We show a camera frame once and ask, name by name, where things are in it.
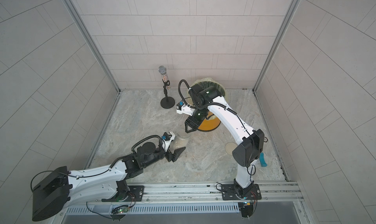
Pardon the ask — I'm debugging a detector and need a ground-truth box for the microphone on black stand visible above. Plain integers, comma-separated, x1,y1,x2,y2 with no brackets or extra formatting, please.
158,66,175,109

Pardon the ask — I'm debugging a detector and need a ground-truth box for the teal curved block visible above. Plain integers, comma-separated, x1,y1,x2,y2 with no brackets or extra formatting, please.
259,152,267,167

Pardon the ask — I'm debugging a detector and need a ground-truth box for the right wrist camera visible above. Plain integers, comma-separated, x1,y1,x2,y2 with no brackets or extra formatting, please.
176,101,194,116

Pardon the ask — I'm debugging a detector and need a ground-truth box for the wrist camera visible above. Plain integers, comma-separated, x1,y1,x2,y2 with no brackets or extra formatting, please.
176,101,194,116
162,131,176,152

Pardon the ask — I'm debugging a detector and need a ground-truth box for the orange trash bin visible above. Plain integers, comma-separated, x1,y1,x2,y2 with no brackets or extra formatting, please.
193,78,228,132

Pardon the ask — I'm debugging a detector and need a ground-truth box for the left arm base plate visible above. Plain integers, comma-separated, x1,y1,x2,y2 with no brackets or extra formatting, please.
101,185,145,202

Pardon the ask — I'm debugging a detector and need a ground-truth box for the right circuit board module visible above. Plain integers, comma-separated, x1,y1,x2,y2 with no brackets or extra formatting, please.
238,202,256,219

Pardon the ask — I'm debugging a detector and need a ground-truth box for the clear oatmeal jar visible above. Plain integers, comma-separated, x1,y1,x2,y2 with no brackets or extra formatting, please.
174,128,190,149

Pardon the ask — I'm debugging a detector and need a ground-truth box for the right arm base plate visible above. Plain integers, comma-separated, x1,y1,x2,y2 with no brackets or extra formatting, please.
217,183,262,200

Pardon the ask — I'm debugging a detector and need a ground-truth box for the circuit board module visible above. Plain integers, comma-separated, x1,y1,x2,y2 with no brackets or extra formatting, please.
238,202,256,219
111,205,130,222

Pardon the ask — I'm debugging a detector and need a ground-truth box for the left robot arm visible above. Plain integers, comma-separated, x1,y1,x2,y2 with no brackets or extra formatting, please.
31,132,186,222

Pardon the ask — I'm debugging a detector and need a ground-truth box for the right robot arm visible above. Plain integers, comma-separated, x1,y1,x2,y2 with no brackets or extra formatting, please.
176,80,265,200

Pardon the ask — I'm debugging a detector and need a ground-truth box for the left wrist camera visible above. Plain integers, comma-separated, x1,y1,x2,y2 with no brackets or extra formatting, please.
162,131,176,152

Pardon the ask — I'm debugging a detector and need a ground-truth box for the left circuit board module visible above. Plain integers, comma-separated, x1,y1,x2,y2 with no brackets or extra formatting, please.
111,205,130,222

